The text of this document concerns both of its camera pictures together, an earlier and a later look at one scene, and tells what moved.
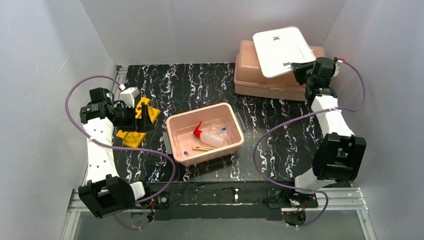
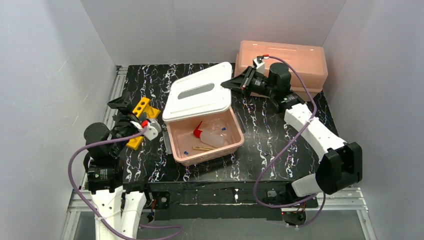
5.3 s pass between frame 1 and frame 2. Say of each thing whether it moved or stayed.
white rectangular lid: moved
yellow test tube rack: stayed
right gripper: moved
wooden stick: stayed
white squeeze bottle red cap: stayed
